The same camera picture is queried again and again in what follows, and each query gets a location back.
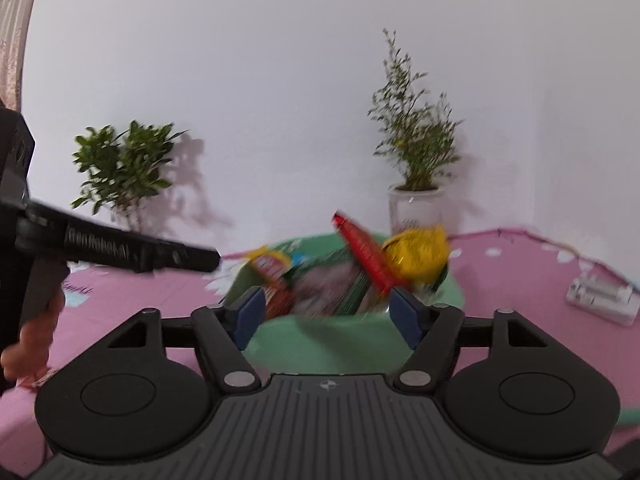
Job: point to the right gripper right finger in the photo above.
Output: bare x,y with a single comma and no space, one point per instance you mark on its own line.
435,334

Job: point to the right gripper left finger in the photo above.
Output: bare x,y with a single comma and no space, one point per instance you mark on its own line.
218,337

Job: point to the red chocolate bar box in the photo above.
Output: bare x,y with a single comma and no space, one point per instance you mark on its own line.
369,254

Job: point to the yellow chip bag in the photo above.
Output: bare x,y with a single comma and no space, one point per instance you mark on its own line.
419,255

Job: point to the green clear snack bag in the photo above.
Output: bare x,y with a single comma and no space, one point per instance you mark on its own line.
330,285

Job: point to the person left hand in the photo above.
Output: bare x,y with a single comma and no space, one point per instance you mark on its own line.
28,359

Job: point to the green plastic bowl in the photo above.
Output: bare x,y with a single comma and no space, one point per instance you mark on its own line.
360,344

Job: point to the pink floral tablecloth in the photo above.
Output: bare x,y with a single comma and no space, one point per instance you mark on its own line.
539,403

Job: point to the leafy plant in glass vase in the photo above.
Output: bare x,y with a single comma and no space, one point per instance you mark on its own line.
123,169

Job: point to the white metal clip tool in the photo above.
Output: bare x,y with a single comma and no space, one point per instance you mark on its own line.
618,304

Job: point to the small plant in white pot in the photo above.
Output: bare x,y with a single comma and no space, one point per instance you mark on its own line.
418,137

